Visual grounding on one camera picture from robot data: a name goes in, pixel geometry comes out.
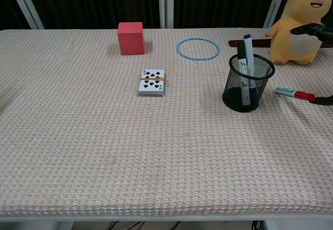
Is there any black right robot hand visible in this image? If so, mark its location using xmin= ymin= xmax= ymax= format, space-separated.
xmin=290 ymin=23 xmax=333 ymax=107

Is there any red-capped marker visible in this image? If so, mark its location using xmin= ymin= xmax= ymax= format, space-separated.
xmin=275 ymin=86 xmax=316 ymax=103

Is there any blue-capped marker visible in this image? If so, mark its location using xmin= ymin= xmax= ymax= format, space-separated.
xmin=243 ymin=34 xmax=258 ymax=101

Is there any black-capped marker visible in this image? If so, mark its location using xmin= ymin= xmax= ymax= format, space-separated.
xmin=236 ymin=40 xmax=251 ymax=106

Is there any black mesh pen holder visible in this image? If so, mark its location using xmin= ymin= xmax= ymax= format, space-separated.
xmin=222 ymin=53 xmax=276 ymax=113

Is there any yellow plush toy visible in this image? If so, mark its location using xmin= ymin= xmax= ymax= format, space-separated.
xmin=265 ymin=0 xmax=333 ymax=66

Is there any dark brown wooden stick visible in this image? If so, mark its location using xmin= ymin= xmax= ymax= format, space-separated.
xmin=228 ymin=38 xmax=333 ymax=49

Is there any tan rubber band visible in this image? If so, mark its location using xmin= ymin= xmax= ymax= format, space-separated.
xmin=139 ymin=76 xmax=170 ymax=87

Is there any deck of playing cards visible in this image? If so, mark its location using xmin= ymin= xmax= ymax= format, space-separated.
xmin=138 ymin=69 xmax=167 ymax=97

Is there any red cube block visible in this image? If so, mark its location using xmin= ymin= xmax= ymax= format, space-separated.
xmin=117 ymin=21 xmax=145 ymax=56

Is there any woven beige tablecloth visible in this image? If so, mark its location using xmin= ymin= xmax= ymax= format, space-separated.
xmin=0 ymin=28 xmax=333 ymax=218

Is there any white metal frame post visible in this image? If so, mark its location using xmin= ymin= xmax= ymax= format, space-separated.
xmin=5 ymin=0 xmax=45 ymax=30
xmin=158 ymin=0 xmax=174 ymax=29
xmin=263 ymin=0 xmax=290 ymax=29

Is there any blue ring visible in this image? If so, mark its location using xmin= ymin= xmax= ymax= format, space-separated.
xmin=176 ymin=38 xmax=221 ymax=60

